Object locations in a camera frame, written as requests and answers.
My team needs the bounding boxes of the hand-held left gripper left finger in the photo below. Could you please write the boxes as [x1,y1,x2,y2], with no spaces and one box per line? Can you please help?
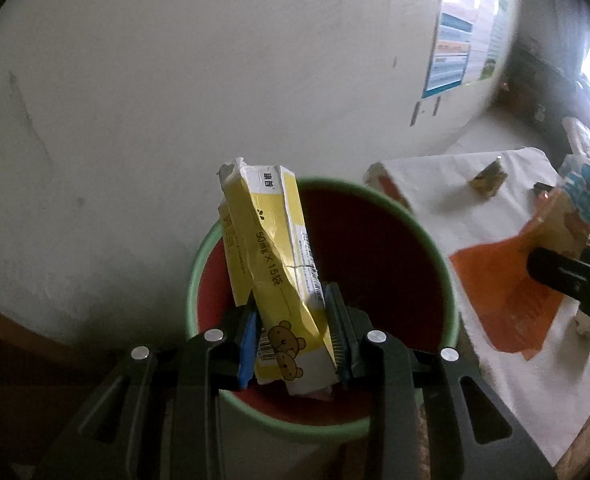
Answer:
[35,305,263,480]

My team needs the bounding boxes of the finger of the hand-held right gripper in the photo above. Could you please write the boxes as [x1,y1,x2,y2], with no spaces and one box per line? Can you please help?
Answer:
[528,246,590,311]

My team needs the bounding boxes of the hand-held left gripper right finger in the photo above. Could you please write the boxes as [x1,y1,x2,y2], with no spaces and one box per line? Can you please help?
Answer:
[324,282,558,480]

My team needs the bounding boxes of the orange snack bag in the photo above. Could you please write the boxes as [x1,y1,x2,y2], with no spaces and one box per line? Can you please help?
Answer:
[449,187,590,361]

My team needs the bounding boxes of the green bin with red inside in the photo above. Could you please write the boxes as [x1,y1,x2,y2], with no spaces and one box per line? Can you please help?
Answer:
[185,176,461,443]

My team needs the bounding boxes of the yellow cardboard box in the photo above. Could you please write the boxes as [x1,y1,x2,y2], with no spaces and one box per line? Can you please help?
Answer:
[216,157,338,398]

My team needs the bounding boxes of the white paper scrap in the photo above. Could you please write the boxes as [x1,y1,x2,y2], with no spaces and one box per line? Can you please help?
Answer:
[572,307,590,341]

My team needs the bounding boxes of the small gold wrapper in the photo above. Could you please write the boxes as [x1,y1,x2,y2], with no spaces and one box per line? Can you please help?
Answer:
[470,159,507,197]

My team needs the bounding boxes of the white table cloth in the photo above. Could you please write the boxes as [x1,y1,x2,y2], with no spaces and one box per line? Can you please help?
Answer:
[364,147,590,466]

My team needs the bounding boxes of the dark storage shelf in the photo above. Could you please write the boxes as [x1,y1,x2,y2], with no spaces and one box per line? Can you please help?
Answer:
[498,35,581,126]

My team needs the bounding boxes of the green wall poster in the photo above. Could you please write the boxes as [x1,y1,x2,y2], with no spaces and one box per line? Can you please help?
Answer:
[478,0,510,81]

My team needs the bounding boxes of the white and pink wall poster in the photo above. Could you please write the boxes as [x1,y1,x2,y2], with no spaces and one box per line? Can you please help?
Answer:
[468,0,501,81]

